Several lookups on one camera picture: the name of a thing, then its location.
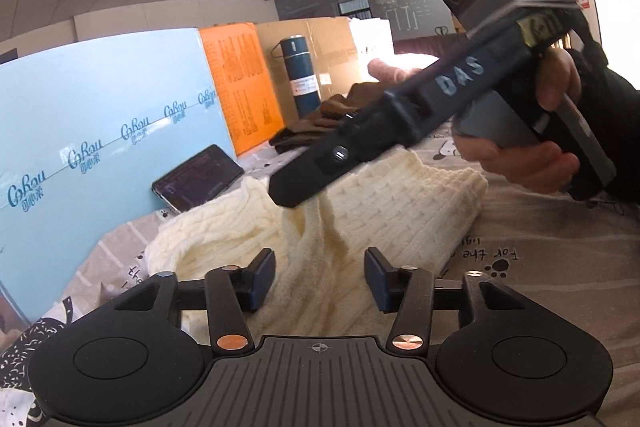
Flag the dark blue vacuum bottle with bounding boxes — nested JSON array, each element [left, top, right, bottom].
[[272, 36, 322, 118]]

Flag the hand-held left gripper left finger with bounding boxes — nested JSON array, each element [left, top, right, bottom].
[[115, 248, 277, 359]]

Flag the black tablet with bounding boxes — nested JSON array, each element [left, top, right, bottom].
[[151, 144, 246, 215]]

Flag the person's right forearm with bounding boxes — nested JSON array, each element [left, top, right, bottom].
[[570, 42, 640, 208]]

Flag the printed grey bed sheet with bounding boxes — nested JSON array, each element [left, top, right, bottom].
[[0, 127, 640, 427]]

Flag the person's right hand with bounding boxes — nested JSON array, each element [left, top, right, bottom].
[[457, 48, 582, 194]]

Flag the brown leather garment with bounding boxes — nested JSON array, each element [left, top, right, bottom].
[[269, 82, 386, 154]]

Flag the light blue printed box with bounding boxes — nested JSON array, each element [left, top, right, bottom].
[[0, 28, 238, 323]]

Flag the orange printed box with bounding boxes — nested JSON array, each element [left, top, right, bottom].
[[199, 22, 287, 158]]

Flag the cream knit sweater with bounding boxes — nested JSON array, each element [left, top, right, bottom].
[[145, 152, 488, 343]]

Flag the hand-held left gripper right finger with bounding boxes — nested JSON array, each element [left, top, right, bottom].
[[364, 248, 524, 354]]

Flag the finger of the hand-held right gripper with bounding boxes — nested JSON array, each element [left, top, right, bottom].
[[267, 93, 418, 208]]

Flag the large brown cardboard box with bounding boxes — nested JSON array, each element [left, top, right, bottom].
[[256, 17, 368, 130]]

